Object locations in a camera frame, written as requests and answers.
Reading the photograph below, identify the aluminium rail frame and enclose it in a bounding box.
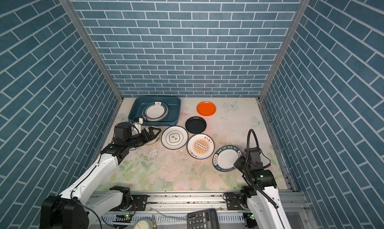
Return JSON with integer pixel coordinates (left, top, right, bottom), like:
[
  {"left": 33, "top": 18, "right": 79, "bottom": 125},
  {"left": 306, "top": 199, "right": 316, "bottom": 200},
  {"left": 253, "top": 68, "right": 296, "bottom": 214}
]
[{"left": 89, "top": 190, "right": 316, "bottom": 229}]

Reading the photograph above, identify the green circuit board left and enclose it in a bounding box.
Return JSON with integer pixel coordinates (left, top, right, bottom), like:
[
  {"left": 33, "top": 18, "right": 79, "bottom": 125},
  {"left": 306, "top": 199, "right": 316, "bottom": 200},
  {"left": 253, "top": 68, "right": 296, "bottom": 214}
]
[{"left": 113, "top": 214, "right": 133, "bottom": 225}]

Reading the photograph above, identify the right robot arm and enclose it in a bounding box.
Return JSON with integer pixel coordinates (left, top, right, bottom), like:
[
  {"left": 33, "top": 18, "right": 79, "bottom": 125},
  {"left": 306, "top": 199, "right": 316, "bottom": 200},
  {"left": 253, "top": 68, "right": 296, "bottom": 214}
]
[{"left": 234, "top": 147, "right": 291, "bottom": 229}]

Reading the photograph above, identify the green circuit board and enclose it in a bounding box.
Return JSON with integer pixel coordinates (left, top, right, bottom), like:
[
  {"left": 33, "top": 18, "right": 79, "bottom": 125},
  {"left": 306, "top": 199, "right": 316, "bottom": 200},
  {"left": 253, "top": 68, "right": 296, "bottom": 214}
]
[
  {"left": 113, "top": 214, "right": 133, "bottom": 225},
  {"left": 243, "top": 213, "right": 258, "bottom": 229}
]

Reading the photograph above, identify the green rim plate red ring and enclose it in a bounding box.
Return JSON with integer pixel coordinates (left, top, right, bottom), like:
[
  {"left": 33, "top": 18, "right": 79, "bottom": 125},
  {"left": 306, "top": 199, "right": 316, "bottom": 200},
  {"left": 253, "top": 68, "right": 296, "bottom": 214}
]
[{"left": 142, "top": 101, "right": 169, "bottom": 122}]

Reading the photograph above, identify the teal plastic bin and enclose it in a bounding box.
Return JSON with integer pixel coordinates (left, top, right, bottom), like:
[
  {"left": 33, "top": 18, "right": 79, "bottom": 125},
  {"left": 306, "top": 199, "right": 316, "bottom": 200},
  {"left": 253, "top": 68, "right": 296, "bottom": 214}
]
[{"left": 128, "top": 96, "right": 181, "bottom": 126}]

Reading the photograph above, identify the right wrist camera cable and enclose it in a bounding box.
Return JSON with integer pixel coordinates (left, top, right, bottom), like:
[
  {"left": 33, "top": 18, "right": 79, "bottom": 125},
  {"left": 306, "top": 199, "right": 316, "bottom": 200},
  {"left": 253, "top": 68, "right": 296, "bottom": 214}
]
[{"left": 243, "top": 129, "right": 272, "bottom": 182}]

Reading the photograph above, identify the orange small plate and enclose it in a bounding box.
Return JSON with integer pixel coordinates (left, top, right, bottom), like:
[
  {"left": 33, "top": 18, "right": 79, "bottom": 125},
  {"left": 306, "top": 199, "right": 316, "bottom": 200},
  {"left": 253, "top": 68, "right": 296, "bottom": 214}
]
[{"left": 197, "top": 101, "right": 217, "bottom": 116}]

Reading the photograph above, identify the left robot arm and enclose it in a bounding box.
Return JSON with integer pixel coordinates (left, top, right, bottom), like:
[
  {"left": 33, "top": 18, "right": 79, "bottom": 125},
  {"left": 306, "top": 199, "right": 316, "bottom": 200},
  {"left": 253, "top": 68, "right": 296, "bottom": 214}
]
[{"left": 40, "top": 122, "right": 162, "bottom": 229}]

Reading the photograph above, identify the round white clock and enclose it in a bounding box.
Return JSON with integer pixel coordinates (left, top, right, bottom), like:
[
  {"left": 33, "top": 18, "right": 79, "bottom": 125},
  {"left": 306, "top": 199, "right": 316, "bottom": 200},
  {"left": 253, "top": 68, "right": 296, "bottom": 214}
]
[{"left": 134, "top": 218, "right": 157, "bottom": 229}]

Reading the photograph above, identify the black calculator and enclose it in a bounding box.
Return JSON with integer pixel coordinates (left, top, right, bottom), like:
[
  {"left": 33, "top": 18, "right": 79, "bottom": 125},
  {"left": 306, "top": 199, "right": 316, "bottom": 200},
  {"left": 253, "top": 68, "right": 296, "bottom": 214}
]
[{"left": 187, "top": 209, "right": 220, "bottom": 229}]

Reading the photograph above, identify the cream plate black patch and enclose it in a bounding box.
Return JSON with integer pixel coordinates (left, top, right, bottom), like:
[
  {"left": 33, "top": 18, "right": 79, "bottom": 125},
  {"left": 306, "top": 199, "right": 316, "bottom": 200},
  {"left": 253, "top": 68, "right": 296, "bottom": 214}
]
[{"left": 146, "top": 126, "right": 162, "bottom": 145}]

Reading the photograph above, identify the green rim plate white lettering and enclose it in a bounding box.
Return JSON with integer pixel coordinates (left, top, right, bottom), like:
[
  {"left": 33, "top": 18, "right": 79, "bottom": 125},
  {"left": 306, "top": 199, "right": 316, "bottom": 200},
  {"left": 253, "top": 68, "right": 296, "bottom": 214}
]
[{"left": 213, "top": 145, "right": 242, "bottom": 173}]

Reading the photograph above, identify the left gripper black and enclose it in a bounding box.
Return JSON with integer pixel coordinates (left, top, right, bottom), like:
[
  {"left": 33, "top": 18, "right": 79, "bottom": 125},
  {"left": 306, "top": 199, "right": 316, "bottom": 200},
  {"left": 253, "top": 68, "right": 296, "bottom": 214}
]
[{"left": 125, "top": 127, "right": 161, "bottom": 150}]

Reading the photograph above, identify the black small plate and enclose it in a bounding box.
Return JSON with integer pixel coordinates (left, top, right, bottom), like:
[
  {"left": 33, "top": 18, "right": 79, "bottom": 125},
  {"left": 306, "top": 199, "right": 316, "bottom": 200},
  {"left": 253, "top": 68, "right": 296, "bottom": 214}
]
[{"left": 185, "top": 116, "right": 207, "bottom": 134}]

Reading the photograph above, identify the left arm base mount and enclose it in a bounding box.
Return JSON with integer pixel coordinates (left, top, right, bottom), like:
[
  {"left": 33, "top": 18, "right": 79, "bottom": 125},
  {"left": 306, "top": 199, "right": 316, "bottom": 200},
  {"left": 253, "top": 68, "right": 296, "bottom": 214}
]
[{"left": 117, "top": 195, "right": 149, "bottom": 212}]

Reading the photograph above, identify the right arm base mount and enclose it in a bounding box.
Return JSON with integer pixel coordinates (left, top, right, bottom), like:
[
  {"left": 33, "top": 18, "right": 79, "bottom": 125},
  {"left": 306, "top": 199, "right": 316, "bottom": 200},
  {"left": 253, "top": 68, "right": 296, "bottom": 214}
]
[{"left": 222, "top": 192, "right": 249, "bottom": 211}]

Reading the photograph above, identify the green circuit board right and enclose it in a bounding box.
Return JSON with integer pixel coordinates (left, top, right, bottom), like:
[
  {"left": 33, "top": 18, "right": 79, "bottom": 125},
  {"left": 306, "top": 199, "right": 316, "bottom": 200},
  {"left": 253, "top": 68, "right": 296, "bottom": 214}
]
[{"left": 243, "top": 213, "right": 258, "bottom": 229}]

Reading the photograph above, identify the white plate cloud emblem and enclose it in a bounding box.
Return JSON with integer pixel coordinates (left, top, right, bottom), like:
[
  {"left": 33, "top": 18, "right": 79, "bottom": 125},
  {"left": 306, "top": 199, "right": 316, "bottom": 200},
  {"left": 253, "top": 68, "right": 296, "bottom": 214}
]
[{"left": 161, "top": 126, "right": 189, "bottom": 150}]

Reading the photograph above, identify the white plate orange sunburst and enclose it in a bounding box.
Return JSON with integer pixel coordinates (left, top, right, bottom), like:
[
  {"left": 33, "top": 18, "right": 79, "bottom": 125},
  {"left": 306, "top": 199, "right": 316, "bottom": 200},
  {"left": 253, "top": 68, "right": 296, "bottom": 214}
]
[{"left": 187, "top": 134, "right": 215, "bottom": 160}]

